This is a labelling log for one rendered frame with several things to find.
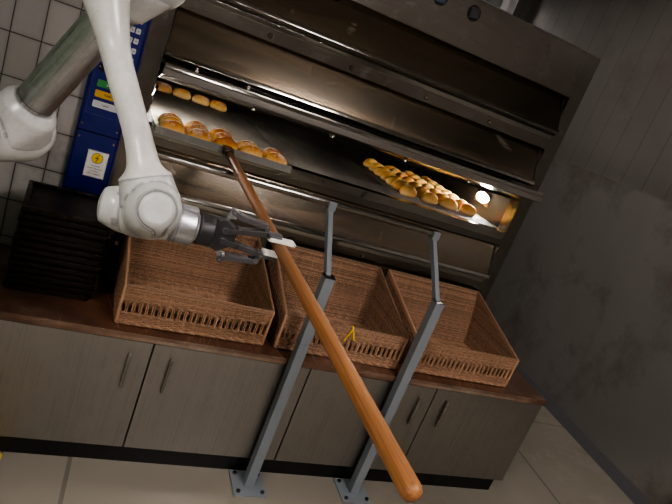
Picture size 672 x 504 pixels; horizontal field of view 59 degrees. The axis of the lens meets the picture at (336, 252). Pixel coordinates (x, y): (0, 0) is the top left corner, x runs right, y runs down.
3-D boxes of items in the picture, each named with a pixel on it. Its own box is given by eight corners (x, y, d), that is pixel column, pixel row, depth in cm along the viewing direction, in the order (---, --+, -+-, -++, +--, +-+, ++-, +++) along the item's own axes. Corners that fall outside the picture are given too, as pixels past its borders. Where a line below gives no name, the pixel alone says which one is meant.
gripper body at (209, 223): (199, 204, 137) (238, 215, 141) (189, 237, 140) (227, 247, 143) (203, 215, 131) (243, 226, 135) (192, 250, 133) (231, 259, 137)
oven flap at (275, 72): (164, 57, 222) (176, 5, 223) (528, 185, 294) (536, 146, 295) (165, 54, 218) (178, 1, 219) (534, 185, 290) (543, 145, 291)
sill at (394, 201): (141, 129, 236) (144, 120, 235) (495, 235, 309) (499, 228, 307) (141, 132, 231) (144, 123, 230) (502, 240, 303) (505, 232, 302)
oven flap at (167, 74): (162, 74, 211) (157, 77, 229) (541, 203, 283) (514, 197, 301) (164, 67, 211) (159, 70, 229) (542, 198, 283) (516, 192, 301)
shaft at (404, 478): (420, 507, 74) (429, 488, 74) (399, 506, 73) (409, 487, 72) (232, 160, 224) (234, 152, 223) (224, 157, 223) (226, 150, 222)
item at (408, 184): (360, 163, 345) (363, 154, 344) (428, 185, 364) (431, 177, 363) (401, 195, 292) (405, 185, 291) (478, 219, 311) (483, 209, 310)
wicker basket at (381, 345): (252, 292, 271) (271, 238, 263) (361, 316, 293) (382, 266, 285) (271, 348, 228) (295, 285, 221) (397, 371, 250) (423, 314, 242)
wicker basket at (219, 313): (112, 265, 245) (129, 203, 237) (241, 290, 269) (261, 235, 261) (111, 324, 203) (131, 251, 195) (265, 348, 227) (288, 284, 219)
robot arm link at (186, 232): (164, 232, 138) (189, 238, 141) (166, 246, 130) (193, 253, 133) (175, 196, 136) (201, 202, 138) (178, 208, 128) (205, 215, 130)
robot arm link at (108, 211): (161, 244, 137) (170, 244, 125) (90, 227, 131) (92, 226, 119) (172, 198, 138) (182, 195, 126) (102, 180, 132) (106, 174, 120)
